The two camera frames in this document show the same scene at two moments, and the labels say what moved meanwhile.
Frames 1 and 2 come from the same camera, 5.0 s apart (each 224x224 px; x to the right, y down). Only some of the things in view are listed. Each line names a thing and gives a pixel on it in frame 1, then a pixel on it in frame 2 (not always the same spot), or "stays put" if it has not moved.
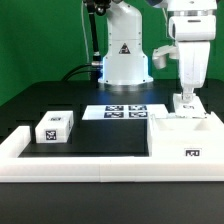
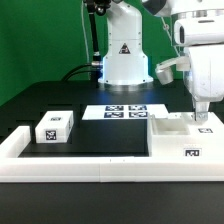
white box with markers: (188, 109) -> (210, 134)
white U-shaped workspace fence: (100, 169) stays put
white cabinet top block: (55, 127) stays put
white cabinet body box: (185, 138) stays put
